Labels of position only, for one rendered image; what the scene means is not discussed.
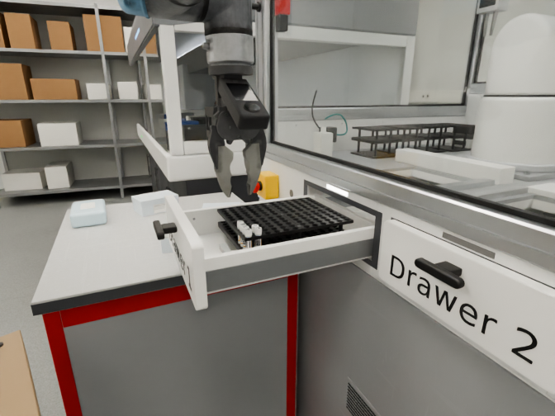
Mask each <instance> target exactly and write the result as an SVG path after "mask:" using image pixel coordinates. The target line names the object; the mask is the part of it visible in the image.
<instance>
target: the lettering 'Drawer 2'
mask: <svg viewBox="0 0 555 416"><path fill-rule="evenodd" d="M394 258H395V259H396V260H398V261H399V262H400V263H401V267H402V270H401V275H400V276H397V275H395V274H393V273H392V270H393V263H394ZM404 272H405V267H404V264H403V262H402V261H401V260H400V259H399V258H398V257H396V256H394V255H391V270H390V274H391V275H392V276H394V277H395V278H398V279H401V278H402V277H403V276H404ZM412 274H413V275H415V276H417V273H415V272H411V270H409V274H408V280H407V285H408V286H410V276H411V275H412ZM420 279H421V280H424V281H426V282H427V284H428V286H425V285H424V284H421V283H420V284H418V286H417V290H418V292H419V293H420V294H421V295H426V297H427V298H428V299H429V292H430V284H429V281H428V280H426V279H425V278H423V277H420ZM421 286H423V287H424V288H426V289H427V292H426V293H422V292H421V291H420V287H421ZM435 288H436V300H437V305H439V306H440V305H441V303H442V301H443V299H444V297H445V296H446V308H447V311H448V312H450V311H451V309H452V308H453V305H454V303H455V301H456V299H457V297H456V296H454V297H453V300H452V302H451V304H450V306H449V307H448V292H447V291H444V293H443V294H442V296H441V298H440V299H439V287H438V286H436V285H435ZM465 306H467V307H470V308H471V309H472V310H473V312H474V315H472V314H470V313H468V312H467V311H466V310H464V307H465ZM463 312H464V313H465V314H468V315H469V316H471V317H473V318H474V319H475V320H477V311H476V310H475V308H474V307H473V306H471V305H469V304H467V303H465V304H462V305H461V307H460V310H459V314H460V316H461V318H462V320H463V321H464V322H465V323H466V324H468V325H470V326H472V327H475V324H472V323H469V322H468V321H466V320H465V319H464V317H463ZM488 321H493V322H495V323H496V324H497V320H496V319H493V318H488V315H487V314H485V317H484V320H483V325H482V329H481V332H482V333H483V334H485V332H486V325H487V322H488ZM517 331H521V332H524V333H526V334H528V335H529V336H530V337H531V338H532V343H531V344H530V345H528V346H525V347H517V348H512V350H511V351H512V352H513V353H514V354H515V355H517V356H519V357H521V358H522V359H524V360H525V361H526V362H528V363H530V364H531V365H532V363H533V362H532V361H531V360H529V359H528V358H527V357H525V356H523V355H522V354H520V353H518V352H521V351H526V350H530V349H533V348H535V347H537V344H538V342H537V339H536V337H535V336H534V335H533V334H532V333H531V332H530V331H528V330H527V329H523V328H520V327H518V328H517Z"/></svg>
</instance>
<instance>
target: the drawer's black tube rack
mask: <svg viewBox="0 0 555 416"><path fill-rule="evenodd" d="M226 209H227V210H228V211H229V212H230V213H231V214H232V215H233V216H234V217H235V218H236V219H237V221H240V220H242V221H244V223H245V224H246V226H249V228H250V229H252V225H259V227H261V228H262V234H261V235H260V236H256V235H255V234H254V233H252V235H253V236H254V237H255V240H256V239H262V246H264V245H268V244H273V243H281V242H286V241H291V240H295V239H304V238H309V237H313V236H318V235H322V234H331V233H336V232H340V231H345V229H343V225H346V224H352V223H353V220H352V219H350V218H349V217H347V216H345V215H342V214H340V213H339V212H337V211H335V210H332V209H331V208H329V207H328V206H325V205H323V204H321V203H319V202H318V201H315V200H313V199H311V198H310V197H305V198H298V199H291V200H285V201H273V202H267V203H260V204H253V205H246V206H235V207H228V208H226ZM218 227H219V228H220V229H221V231H222V232H223V233H224V234H225V236H226V237H227V238H228V239H229V241H231V243H232V244H233V245H234V246H235V247H236V249H237V250H241V249H243V247H241V246H240V243H239V242H238V234H237V233H236V232H235V231H234V230H233V229H232V228H231V227H230V225H229V224H228V223H227V222H226V221H220V222H218Z"/></svg>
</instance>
